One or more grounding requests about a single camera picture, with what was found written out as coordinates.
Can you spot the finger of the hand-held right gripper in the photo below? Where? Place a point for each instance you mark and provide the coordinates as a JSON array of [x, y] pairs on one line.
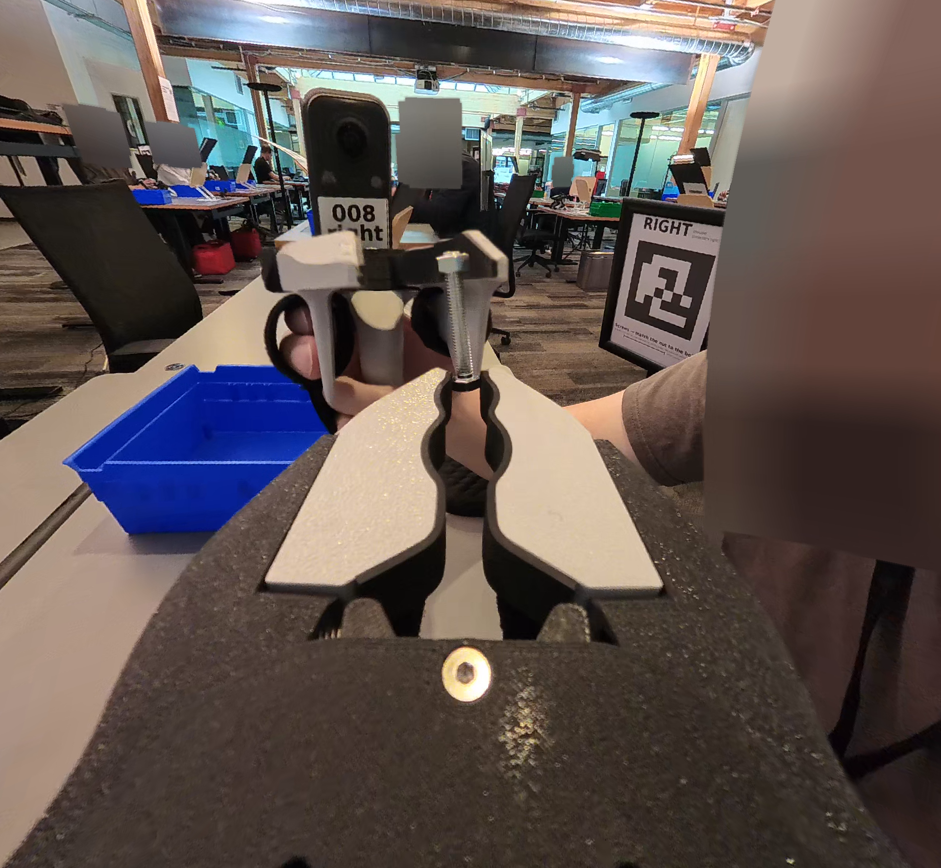
[[320, 261], [478, 324]]

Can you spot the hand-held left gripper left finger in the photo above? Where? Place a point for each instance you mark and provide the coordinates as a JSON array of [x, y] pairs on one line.
[[367, 493]]

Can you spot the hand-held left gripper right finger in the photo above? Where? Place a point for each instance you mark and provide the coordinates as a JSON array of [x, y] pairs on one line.
[[559, 493]]

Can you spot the long silver bolt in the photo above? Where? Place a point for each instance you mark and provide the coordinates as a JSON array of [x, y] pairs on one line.
[[459, 328]]

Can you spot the silver hex nut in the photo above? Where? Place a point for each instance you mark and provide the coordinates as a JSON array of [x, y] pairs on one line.
[[453, 264]]

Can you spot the person's right forearm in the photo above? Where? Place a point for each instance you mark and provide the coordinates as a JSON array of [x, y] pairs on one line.
[[599, 434]]

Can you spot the person's right hand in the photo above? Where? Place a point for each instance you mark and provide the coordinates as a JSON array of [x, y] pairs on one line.
[[382, 390]]

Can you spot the red bag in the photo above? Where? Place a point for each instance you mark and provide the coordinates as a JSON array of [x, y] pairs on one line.
[[213, 258], [246, 243]]

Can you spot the black floor lamp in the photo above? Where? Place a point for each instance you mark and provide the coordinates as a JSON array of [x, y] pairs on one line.
[[266, 133], [645, 155]]

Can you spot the black office chair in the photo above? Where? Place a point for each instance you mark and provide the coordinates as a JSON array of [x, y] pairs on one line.
[[110, 258], [514, 214]]

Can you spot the ceiling projector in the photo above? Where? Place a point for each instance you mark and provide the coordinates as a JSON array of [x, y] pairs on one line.
[[427, 79]]

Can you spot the grey waste bin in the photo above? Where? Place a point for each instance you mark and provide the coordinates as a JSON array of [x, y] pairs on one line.
[[595, 269]]

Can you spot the green bin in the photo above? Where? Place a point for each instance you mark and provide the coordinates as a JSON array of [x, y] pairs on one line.
[[606, 208]]

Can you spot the blue plastic bin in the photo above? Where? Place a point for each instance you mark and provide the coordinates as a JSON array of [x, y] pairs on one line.
[[198, 456]]

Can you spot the small blue bin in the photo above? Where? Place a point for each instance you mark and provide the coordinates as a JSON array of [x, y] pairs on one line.
[[153, 197]]

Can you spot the framed black and white sign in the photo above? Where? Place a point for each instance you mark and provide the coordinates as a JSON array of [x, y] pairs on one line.
[[665, 280]]

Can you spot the wooden top desk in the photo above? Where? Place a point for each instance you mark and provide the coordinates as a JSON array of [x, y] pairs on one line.
[[33, 127]]

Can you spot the black ceiling duct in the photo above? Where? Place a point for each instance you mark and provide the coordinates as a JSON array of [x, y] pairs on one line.
[[412, 37]]

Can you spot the black chair frame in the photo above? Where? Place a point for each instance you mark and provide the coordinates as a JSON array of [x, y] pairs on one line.
[[882, 743]]

